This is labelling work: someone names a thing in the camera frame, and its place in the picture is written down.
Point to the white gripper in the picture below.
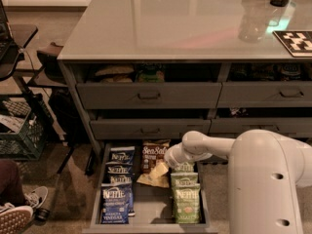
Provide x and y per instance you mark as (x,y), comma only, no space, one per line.
(175,157)

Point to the brown sea salt chip bag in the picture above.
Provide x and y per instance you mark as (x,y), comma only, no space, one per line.
(152,153)

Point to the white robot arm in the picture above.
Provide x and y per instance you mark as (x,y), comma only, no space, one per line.
(264,171)

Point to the green kettle bag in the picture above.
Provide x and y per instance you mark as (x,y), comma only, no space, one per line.
(187,203)
(186,167)
(181,179)

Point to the open bottom left drawer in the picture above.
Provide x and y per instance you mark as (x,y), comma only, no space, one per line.
(153,205)

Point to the blue kettle bag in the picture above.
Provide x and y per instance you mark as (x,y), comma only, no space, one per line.
(122,154)
(114,204)
(119,169)
(127,181)

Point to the green Kettle bag front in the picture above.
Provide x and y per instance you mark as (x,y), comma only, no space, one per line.
(187,203)

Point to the blue Kettle bag back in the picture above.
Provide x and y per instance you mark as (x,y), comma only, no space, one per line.
(122,154)

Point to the blue Kettle bag front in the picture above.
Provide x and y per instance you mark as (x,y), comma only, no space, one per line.
(114,204)

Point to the middle right grey drawer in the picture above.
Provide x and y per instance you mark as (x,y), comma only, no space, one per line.
(291,127)

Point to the grey drawer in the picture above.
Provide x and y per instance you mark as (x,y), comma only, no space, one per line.
(291,127)
(265,94)
(164,95)
(147,128)

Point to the middle left grey drawer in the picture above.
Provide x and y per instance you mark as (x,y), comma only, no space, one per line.
(147,128)

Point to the green bag in top drawer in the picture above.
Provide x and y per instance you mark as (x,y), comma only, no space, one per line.
(150,73)

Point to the top left grey drawer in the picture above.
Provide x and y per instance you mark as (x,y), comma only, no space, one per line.
(164,95)

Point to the tan bag in top drawer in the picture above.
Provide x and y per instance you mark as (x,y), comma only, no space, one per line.
(115,73)

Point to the top right grey drawer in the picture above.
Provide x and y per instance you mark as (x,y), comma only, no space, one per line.
(265,94)

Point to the white sneaker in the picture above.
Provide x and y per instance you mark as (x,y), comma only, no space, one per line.
(36,198)

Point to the green plastic crate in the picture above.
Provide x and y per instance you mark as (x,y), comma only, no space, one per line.
(26,141)

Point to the person leg dark trousers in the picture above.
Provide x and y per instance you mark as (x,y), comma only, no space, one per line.
(10,183)

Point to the dark red sneaker sole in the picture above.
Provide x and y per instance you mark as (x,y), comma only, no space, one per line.
(14,219)

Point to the black white marker tag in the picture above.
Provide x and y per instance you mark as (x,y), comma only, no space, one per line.
(298,43)

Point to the black office chair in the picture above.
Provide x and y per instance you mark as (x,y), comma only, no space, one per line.
(10,53)

